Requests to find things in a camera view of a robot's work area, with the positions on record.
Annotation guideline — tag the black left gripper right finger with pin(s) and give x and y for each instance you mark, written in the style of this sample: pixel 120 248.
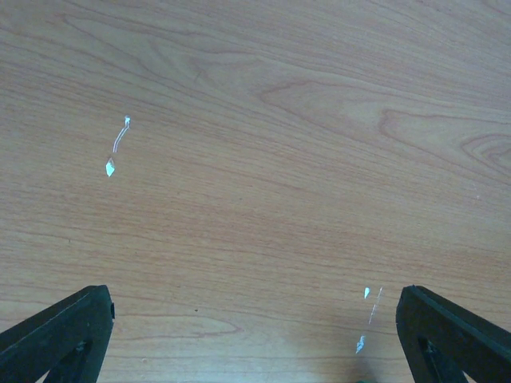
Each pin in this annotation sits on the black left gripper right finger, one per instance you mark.
pixel 444 342

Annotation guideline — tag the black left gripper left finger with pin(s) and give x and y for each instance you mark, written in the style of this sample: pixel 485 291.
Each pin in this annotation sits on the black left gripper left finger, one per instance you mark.
pixel 65 342

